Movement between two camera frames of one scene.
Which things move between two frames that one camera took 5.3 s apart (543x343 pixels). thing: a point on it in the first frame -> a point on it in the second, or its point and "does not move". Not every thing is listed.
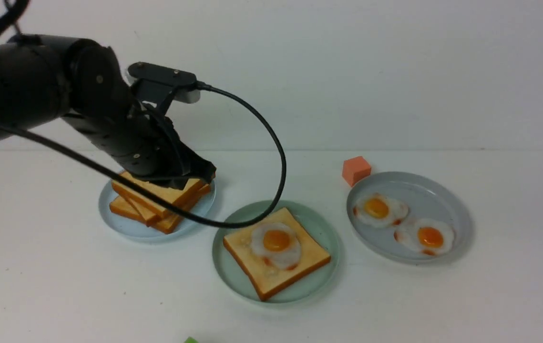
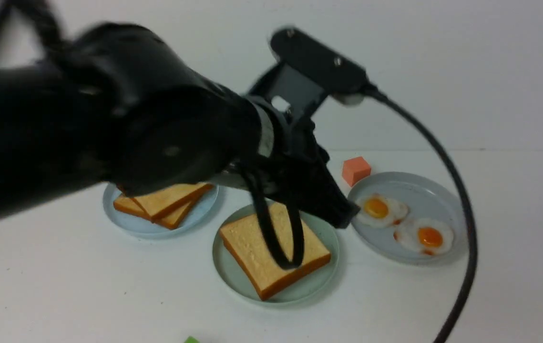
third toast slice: x=179 y=197 does not move
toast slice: x=190 y=192 -> x=245 y=239
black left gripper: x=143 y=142 -> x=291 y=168
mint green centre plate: x=315 y=221 does not move
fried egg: x=377 y=210 does not move
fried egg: x=430 y=237 does not move
